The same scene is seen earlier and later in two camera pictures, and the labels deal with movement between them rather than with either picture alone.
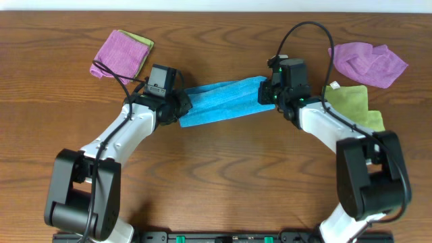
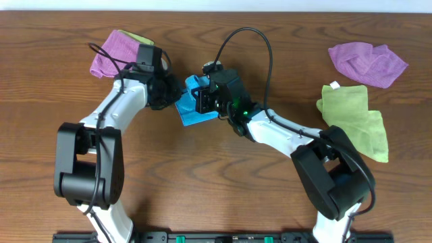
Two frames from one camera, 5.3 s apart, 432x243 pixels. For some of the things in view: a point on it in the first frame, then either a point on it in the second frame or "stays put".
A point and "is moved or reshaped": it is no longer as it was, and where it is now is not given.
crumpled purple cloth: x=376 y=66 stays put
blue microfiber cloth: x=213 y=102 is moved or reshaped
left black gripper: x=183 y=103 → x=173 y=91
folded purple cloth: x=121 y=57 stays put
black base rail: x=154 y=236 stays put
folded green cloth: x=148 y=42 stays put
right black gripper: x=264 y=92 → x=202 y=101
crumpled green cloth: x=350 y=103 stays put
